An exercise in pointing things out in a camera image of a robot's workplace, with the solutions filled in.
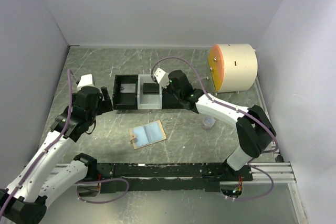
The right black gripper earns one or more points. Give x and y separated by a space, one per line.
169 84

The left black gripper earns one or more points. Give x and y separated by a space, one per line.
106 105

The three-compartment black white tray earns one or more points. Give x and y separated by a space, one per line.
140 92

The tan leather card holder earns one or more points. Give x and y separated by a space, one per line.
145 135

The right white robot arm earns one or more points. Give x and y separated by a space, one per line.
254 129

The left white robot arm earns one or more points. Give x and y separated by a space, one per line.
26 198

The silver card in tray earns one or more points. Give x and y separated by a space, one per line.
128 88

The black card in tray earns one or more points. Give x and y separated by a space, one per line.
151 88

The small clear plastic cap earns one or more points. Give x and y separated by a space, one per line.
208 122

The cream drum with orange face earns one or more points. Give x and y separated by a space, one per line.
232 67

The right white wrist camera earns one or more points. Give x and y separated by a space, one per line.
161 77

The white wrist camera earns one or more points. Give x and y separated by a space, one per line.
161 77
86 81

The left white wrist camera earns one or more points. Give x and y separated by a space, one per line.
86 81

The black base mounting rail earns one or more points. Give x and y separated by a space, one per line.
118 177

